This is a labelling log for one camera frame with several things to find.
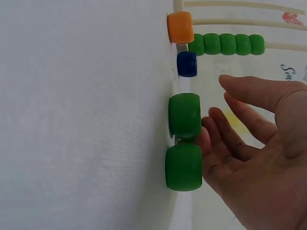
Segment person's right hand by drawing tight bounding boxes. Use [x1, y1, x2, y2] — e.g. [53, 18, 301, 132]
[195, 74, 307, 230]

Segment green bead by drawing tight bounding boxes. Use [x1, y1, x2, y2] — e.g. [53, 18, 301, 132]
[219, 33, 237, 56]
[168, 92, 201, 141]
[249, 34, 266, 56]
[165, 143, 203, 192]
[188, 33, 205, 57]
[235, 34, 252, 56]
[203, 33, 221, 56]

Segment dark blue bead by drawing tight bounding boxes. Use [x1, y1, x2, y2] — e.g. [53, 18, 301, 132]
[177, 51, 198, 78]

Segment beige rack with rods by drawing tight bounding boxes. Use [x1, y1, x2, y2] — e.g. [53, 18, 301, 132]
[173, 0, 307, 53]

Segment orange bead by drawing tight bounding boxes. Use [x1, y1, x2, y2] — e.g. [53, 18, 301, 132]
[167, 11, 195, 45]

